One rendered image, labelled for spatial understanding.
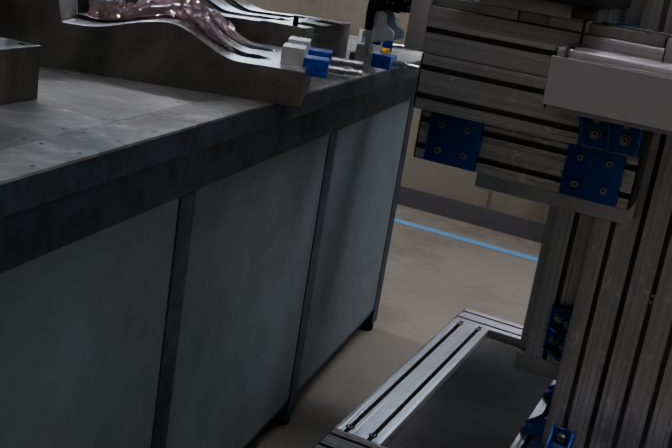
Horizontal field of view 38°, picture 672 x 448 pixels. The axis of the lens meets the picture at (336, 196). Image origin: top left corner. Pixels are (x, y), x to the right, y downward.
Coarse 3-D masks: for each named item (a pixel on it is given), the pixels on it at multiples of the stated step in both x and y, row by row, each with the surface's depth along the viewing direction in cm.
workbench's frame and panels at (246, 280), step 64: (192, 128) 125; (256, 128) 145; (320, 128) 190; (384, 128) 237; (0, 192) 90; (64, 192) 100; (128, 192) 123; (192, 192) 141; (256, 192) 166; (320, 192) 200; (384, 192) 252; (0, 256) 101; (64, 256) 113; (128, 256) 127; (192, 256) 147; (256, 256) 173; (320, 256) 210; (384, 256) 268; (0, 320) 103; (64, 320) 116; (128, 320) 132; (192, 320) 152; (256, 320) 181; (320, 320) 222; (0, 384) 106; (64, 384) 119; (128, 384) 136; (192, 384) 158; (256, 384) 189
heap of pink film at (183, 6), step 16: (96, 0) 157; (112, 0) 161; (144, 0) 163; (160, 0) 155; (176, 0) 155; (192, 0) 163; (96, 16) 154; (112, 16) 152; (128, 16) 151; (144, 16) 152; (160, 16) 151; (176, 16) 151; (192, 16) 151; (208, 16) 162; (208, 32) 153; (224, 32) 163
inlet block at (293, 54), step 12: (288, 48) 152; (300, 48) 152; (288, 60) 152; (300, 60) 152; (312, 60) 153; (324, 60) 153; (312, 72) 153; (324, 72) 153; (336, 72) 155; (348, 72) 155; (360, 72) 155
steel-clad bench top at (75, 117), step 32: (64, 96) 130; (96, 96) 133; (128, 96) 136; (160, 96) 140; (192, 96) 144; (224, 96) 148; (0, 128) 108; (32, 128) 110; (64, 128) 112; (96, 128) 115; (128, 128) 118; (160, 128) 120; (0, 160) 96; (32, 160) 98; (64, 160) 100
